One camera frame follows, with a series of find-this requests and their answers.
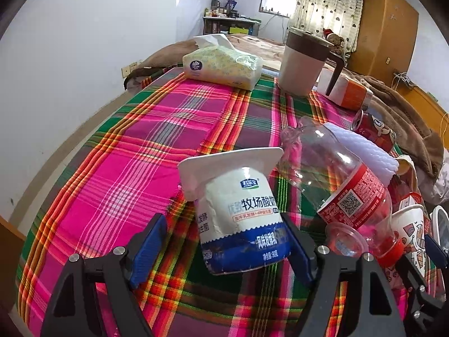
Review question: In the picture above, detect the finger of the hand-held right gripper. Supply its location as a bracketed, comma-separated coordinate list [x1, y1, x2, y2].
[423, 233, 449, 274]
[395, 253, 445, 329]

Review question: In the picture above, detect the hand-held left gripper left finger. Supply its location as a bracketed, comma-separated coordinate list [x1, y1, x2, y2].
[40, 213, 168, 337]

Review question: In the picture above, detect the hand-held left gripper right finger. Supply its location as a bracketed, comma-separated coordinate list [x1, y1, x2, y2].
[281, 213, 404, 337]

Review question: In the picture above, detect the red white snack packet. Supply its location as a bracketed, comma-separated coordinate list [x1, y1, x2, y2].
[388, 176, 432, 232]

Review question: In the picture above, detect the white blue yogurt cup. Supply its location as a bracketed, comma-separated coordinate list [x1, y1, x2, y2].
[177, 147, 292, 276]

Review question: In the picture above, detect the white foam net sleeve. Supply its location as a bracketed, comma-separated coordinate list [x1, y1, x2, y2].
[321, 123, 400, 186]

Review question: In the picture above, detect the printed paper cup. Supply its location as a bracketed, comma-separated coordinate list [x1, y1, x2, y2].
[384, 204, 430, 288]

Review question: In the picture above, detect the small clear plastic cup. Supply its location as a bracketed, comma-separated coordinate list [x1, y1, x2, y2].
[324, 222, 369, 257]

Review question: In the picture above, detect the pale pink bed sheet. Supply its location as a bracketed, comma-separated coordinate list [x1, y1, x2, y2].
[431, 170, 449, 204]

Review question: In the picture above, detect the clear plastic bottle red label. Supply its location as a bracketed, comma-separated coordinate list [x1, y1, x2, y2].
[279, 116, 404, 269]

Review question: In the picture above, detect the pink green plaid tablecloth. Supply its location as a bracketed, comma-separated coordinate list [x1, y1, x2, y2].
[17, 67, 439, 337]

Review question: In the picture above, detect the red drink can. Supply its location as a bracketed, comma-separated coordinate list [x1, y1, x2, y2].
[351, 110, 397, 153]

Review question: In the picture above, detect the brown fleece blanket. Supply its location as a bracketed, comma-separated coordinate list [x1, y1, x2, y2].
[123, 34, 444, 183]

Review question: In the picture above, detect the wooden bed headboard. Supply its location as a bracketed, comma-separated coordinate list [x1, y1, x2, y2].
[396, 84, 449, 141]

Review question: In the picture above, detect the orange white carton box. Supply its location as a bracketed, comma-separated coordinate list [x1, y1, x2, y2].
[317, 68, 374, 110]

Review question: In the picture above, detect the beige brown lidded mug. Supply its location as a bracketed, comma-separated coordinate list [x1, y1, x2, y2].
[277, 26, 346, 99]

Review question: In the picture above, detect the yellow patterned tissue pack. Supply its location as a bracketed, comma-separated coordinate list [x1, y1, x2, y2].
[182, 35, 264, 91]

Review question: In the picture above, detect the brown teddy bear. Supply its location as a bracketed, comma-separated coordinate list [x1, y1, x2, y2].
[321, 28, 346, 57]

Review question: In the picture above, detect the wooden wardrobe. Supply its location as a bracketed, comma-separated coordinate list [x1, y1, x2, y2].
[345, 0, 420, 79]

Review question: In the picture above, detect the cluttered desk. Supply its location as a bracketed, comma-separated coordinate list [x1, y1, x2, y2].
[203, 16, 262, 37]

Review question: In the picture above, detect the patterned window curtain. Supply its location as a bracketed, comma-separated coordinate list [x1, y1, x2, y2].
[289, 0, 363, 55]

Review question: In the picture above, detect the small window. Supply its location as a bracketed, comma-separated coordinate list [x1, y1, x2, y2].
[260, 0, 297, 18]

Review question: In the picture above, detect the wall socket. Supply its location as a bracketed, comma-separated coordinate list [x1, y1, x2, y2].
[121, 61, 139, 78]

